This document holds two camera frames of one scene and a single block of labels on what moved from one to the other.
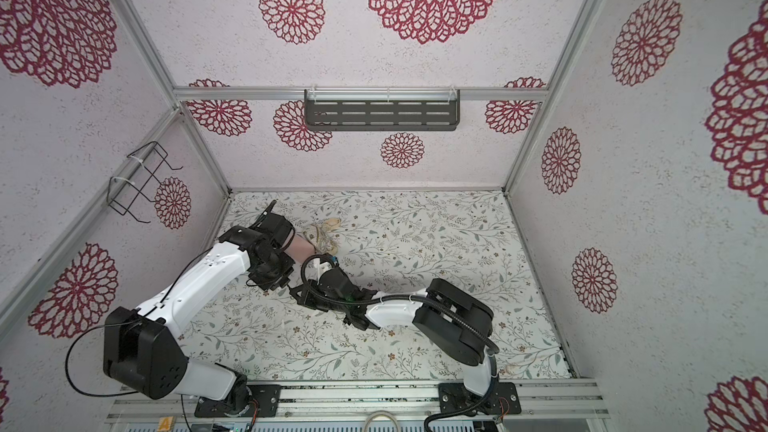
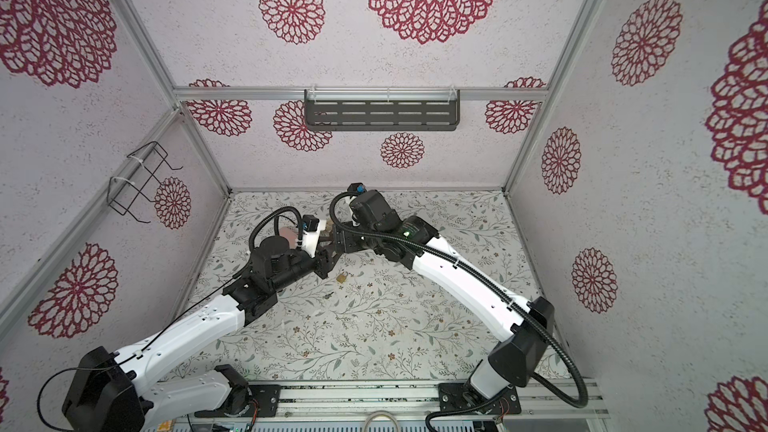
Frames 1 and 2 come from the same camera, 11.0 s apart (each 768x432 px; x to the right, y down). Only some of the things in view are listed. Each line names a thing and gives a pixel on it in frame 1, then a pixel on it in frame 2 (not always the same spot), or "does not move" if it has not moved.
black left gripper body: (273, 275) -> (306, 265)
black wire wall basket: (135, 177) does not move
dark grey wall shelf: (382, 110) does not move
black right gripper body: (318, 298) -> (356, 238)
